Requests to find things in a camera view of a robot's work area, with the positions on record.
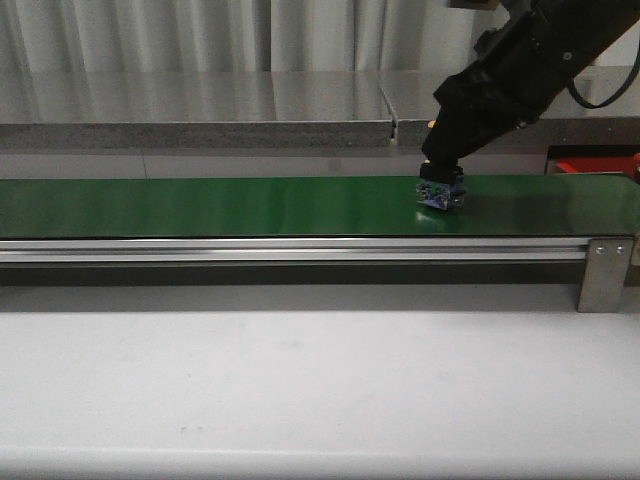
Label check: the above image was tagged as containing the grey stone counter slab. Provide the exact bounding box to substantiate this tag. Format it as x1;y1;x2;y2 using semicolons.
1;72;394;149

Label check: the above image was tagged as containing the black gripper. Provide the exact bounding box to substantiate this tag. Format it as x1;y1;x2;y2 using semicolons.
420;9;601;176

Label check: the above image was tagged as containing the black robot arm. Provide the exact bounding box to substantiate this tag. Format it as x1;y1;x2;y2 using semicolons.
420;1;639;184

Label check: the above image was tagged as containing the aluminium conveyor frame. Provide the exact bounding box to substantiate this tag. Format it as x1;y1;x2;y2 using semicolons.
1;236;639;266

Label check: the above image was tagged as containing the yellow button edge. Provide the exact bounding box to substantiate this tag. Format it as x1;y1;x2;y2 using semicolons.
415;118;467;210

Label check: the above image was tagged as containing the white pleated curtain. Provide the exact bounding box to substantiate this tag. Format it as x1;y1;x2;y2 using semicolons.
1;1;508;73

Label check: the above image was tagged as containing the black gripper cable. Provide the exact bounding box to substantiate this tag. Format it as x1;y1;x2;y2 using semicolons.
565;34;640;110

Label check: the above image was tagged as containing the steel conveyor support bracket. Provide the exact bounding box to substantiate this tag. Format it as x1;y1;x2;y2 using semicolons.
577;237;634;313

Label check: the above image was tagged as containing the red plastic tray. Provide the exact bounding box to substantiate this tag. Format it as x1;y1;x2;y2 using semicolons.
555;154;635;180

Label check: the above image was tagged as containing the green conveyor belt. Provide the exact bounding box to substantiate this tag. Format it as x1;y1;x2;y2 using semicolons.
1;174;639;239

